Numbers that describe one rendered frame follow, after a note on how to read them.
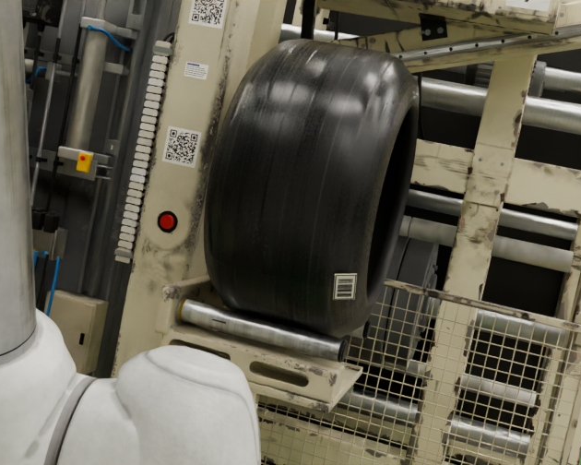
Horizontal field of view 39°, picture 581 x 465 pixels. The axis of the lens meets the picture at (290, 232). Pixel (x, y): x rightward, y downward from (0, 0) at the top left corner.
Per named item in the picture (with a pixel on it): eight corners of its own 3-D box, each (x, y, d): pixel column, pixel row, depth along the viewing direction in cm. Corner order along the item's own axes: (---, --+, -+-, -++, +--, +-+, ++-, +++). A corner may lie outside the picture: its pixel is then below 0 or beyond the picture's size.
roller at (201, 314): (172, 320, 165) (177, 298, 164) (182, 317, 169) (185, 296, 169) (340, 364, 156) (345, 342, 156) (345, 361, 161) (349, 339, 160)
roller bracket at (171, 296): (152, 333, 162) (161, 284, 161) (220, 307, 200) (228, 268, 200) (167, 337, 161) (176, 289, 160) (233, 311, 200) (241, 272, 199)
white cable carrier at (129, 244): (114, 259, 177) (155, 40, 173) (124, 258, 182) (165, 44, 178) (133, 264, 176) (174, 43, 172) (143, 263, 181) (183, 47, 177)
